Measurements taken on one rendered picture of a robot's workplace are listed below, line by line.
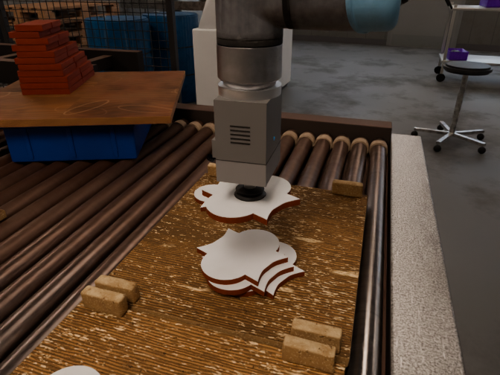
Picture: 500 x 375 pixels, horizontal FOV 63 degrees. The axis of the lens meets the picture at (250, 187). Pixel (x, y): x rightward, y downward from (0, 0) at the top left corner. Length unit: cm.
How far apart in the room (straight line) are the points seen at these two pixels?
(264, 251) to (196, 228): 16
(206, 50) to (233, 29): 378
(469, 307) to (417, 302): 151
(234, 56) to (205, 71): 382
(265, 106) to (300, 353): 27
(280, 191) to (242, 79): 17
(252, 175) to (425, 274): 34
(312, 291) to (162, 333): 21
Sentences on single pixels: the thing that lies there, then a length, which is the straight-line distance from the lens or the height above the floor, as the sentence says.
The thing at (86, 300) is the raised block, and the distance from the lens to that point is 58.
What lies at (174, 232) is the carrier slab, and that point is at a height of 94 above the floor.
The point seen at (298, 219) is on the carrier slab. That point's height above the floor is 94.
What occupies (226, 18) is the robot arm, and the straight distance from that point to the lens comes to 46.
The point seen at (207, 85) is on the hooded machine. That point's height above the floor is 33.
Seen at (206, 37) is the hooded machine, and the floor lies 79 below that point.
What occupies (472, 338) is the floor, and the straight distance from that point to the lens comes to 200.
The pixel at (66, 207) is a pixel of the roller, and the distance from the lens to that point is 89.
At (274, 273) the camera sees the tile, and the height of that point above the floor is 96.
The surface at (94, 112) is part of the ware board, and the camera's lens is 103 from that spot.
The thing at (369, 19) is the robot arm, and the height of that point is 129.
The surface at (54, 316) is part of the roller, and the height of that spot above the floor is 92.
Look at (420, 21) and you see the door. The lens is 951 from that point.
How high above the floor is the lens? 132
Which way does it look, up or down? 27 degrees down
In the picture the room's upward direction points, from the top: straight up
